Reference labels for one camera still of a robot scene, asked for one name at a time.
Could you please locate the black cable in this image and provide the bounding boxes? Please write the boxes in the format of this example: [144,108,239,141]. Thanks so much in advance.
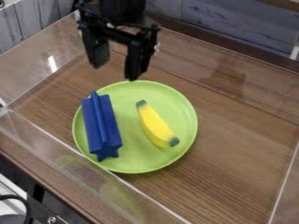
[0,194,33,224]

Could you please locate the yellow toy banana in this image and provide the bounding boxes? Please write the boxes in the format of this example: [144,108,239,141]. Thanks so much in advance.
[134,100,180,148]

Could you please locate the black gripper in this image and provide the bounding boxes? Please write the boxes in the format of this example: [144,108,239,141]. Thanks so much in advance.
[74,0,160,81]

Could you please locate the clear acrylic enclosure wall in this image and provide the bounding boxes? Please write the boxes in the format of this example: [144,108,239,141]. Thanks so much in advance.
[0,17,299,224]

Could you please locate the blue star-shaped block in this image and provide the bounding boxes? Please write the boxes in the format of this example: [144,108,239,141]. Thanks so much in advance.
[81,91,122,162]

